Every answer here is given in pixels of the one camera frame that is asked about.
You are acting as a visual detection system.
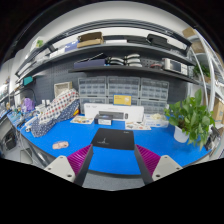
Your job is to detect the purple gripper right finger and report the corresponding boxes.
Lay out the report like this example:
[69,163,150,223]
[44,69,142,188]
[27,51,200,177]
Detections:
[134,145,182,185]

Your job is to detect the blue table mat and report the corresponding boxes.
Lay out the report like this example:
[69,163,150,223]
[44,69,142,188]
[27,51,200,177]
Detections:
[21,120,208,175]

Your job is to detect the illustrated booklet right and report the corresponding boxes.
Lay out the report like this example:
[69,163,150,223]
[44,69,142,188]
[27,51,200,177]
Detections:
[125,122,151,130]

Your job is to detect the white plastic packet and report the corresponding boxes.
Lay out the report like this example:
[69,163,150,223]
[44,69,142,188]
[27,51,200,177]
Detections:
[143,113,169,128]

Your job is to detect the yellow label box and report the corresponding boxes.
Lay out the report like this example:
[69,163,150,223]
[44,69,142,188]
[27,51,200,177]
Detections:
[113,95,131,105]

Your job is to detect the dark flat case on shelf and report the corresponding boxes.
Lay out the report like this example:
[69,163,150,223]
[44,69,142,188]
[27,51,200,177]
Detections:
[74,53,107,69]

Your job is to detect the patterned cloth bag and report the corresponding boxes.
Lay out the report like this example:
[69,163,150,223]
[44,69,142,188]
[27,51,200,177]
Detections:
[31,88,80,137]

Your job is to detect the cardboard box on shelf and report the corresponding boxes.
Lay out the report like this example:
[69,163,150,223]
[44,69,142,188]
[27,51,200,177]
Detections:
[77,32,104,48]

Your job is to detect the black mouse pad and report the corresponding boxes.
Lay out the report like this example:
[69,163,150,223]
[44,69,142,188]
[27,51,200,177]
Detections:
[91,128,134,150]

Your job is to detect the beige framed box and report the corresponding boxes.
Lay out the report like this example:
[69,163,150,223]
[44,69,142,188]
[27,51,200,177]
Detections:
[54,82,72,97]

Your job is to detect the white electronic instrument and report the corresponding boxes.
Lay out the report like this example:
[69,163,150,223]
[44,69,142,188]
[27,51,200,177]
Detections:
[162,58,187,75]

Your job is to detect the illustrated booklet left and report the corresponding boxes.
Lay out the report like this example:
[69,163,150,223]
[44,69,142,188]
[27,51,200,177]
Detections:
[71,115,93,125]

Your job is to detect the beige computer mouse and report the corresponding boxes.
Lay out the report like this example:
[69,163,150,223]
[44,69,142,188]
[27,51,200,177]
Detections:
[52,141,69,150]

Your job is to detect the grey drawer cabinet left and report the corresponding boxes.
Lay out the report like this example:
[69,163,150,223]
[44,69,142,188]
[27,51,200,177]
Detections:
[78,77,106,103]

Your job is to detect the white keyboard box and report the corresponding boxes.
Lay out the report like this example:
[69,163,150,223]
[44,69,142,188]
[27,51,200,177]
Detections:
[84,103,144,122]

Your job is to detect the stacked black white headsets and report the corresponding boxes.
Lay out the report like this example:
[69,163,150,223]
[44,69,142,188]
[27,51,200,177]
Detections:
[107,53,142,67]

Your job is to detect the illustrated booklet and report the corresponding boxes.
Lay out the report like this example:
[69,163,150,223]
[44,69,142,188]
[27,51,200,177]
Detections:
[71,115,93,125]
[125,122,151,130]

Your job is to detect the grey drawer cabinet middle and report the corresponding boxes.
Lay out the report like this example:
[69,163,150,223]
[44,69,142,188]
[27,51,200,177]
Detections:
[107,76,140,105]

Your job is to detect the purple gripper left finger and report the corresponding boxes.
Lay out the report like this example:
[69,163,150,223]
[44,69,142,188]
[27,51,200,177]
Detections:
[45,144,93,186]

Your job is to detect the green potted plant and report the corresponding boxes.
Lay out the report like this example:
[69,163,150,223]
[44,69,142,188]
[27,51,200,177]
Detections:
[164,89,215,148]

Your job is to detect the grey drawer cabinet right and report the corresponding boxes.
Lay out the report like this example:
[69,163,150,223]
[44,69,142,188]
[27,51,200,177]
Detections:
[139,78,169,114]

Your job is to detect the small black box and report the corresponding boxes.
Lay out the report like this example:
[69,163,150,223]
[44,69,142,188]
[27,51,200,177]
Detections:
[94,114,113,125]

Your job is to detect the purple object on left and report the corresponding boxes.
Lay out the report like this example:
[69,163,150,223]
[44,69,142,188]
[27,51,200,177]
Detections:
[22,98,34,112]

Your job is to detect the dark metal shelf unit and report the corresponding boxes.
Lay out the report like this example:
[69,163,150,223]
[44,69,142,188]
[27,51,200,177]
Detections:
[15,19,194,82]

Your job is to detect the grey drawer cabinet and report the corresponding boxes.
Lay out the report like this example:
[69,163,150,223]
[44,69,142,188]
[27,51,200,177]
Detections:
[78,77,106,103]
[107,76,140,105]
[139,78,169,114]

